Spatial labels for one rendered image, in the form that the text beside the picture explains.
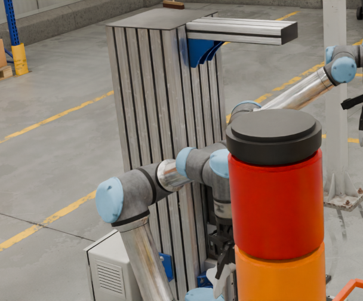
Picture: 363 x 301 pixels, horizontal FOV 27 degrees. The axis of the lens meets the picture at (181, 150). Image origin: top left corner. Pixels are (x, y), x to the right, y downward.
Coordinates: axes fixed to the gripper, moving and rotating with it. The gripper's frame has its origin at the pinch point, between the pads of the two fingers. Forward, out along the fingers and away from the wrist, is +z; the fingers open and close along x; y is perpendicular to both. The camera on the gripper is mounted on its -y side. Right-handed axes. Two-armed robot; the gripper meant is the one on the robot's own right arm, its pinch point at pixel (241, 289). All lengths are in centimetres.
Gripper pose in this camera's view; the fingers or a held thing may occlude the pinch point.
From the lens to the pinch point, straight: 187.5
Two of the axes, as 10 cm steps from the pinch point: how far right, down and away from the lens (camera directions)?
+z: 0.9, 9.3, 3.6
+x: -8.1, 2.8, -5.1
